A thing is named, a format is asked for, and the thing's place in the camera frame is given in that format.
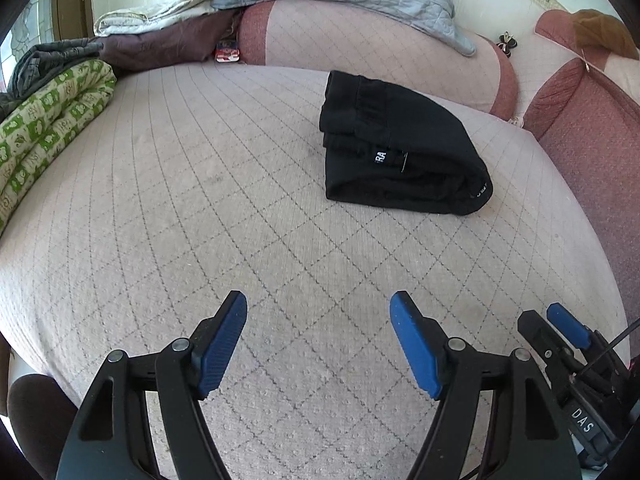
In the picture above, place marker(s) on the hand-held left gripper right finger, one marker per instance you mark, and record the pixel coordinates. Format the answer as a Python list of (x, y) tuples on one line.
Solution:
[(417, 350)]

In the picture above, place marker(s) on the green printed quilt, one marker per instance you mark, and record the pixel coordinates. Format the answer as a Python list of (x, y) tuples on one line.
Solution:
[(45, 125)]

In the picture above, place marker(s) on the black pants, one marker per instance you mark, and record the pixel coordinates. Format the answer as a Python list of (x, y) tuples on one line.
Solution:
[(415, 135)]

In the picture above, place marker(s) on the purple blanket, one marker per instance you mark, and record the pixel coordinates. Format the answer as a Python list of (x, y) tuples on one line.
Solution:
[(170, 42)]

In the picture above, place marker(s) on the pink and white pillow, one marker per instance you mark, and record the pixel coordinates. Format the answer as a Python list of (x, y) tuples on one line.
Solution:
[(555, 30)]

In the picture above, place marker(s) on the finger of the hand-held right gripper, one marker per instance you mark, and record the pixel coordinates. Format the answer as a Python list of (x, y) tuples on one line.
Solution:
[(540, 335), (570, 325)]

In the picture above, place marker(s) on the wooden window frame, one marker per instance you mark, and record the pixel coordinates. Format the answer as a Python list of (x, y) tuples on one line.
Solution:
[(72, 0)]

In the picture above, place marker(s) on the long pink bolster pillow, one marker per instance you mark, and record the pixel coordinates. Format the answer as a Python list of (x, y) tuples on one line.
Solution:
[(350, 35)]

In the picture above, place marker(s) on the pink quilted bed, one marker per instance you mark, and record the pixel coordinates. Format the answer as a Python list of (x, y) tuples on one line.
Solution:
[(200, 185)]

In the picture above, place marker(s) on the brown cloth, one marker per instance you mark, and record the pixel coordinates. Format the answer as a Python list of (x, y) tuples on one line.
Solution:
[(605, 30)]

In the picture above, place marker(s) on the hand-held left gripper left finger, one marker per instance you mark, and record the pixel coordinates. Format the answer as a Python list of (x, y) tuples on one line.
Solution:
[(222, 350)]

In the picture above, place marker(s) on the dark grey cloth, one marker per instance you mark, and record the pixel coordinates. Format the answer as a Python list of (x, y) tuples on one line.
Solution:
[(55, 57)]

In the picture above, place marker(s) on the dark pink pillow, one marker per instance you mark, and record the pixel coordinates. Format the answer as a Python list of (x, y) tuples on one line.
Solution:
[(595, 135)]

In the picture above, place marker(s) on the cream blanket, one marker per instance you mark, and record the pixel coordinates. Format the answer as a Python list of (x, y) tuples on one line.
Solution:
[(160, 12)]

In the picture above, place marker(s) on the small red packet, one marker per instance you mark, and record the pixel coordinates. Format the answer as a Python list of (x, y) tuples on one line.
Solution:
[(227, 52)]

